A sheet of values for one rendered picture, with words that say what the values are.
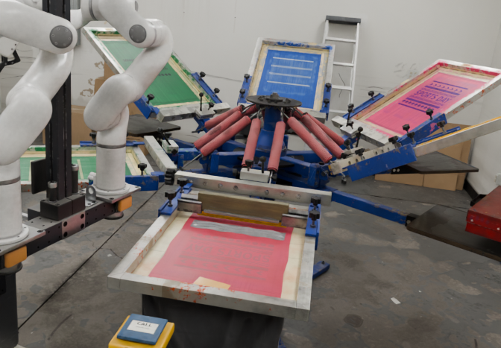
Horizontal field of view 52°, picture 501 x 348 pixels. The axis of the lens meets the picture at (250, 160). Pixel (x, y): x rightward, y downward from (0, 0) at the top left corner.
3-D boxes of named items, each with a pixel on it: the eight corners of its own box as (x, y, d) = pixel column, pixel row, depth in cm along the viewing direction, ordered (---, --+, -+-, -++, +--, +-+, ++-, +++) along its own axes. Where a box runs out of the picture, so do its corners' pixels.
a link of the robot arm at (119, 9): (169, 46, 162) (151, 49, 147) (107, 45, 166) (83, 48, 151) (167, -8, 157) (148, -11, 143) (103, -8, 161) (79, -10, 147)
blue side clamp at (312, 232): (317, 250, 188) (319, 232, 186) (303, 248, 189) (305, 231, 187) (318, 219, 217) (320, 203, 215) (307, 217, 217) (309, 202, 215)
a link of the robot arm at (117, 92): (191, 44, 163) (171, 47, 145) (123, 127, 175) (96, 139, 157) (157, 13, 162) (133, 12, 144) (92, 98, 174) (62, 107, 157)
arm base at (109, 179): (75, 188, 172) (75, 143, 168) (101, 178, 183) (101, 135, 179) (113, 198, 166) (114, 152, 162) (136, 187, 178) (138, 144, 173)
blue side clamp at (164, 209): (170, 228, 195) (171, 211, 193) (157, 226, 195) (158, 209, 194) (191, 200, 223) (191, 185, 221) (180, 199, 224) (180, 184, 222)
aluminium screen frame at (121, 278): (308, 322, 142) (309, 310, 141) (106, 288, 149) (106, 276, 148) (316, 216, 217) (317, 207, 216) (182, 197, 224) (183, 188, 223)
